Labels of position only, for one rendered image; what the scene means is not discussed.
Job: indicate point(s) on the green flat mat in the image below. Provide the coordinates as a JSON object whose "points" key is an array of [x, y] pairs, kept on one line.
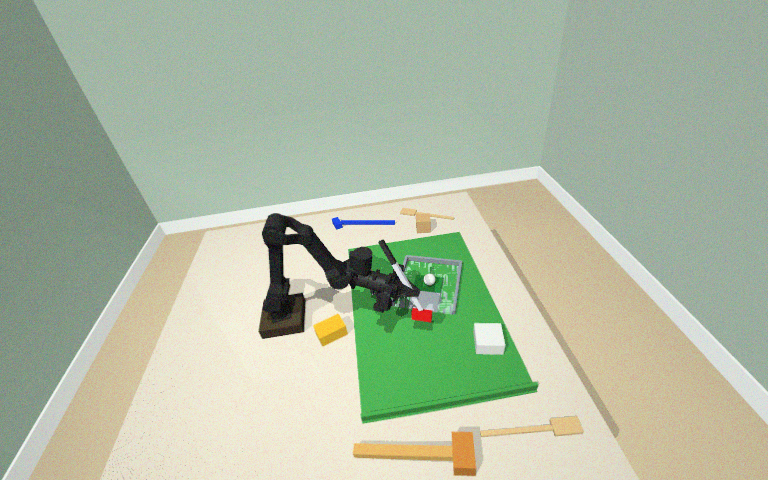
{"points": [[403, 362]]}

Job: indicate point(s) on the blue toy putter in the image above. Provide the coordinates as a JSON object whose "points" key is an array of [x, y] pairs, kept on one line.
{"points": [[338, 224]]}

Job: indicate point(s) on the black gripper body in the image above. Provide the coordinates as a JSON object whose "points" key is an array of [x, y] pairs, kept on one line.
{"points": [[385, 284]]}

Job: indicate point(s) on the white cube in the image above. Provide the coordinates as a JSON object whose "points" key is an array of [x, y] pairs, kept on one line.
{"points": [[489, 338]]}

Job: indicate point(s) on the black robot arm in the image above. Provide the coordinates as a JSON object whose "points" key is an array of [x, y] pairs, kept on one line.
{"points": [[354, 271]]}

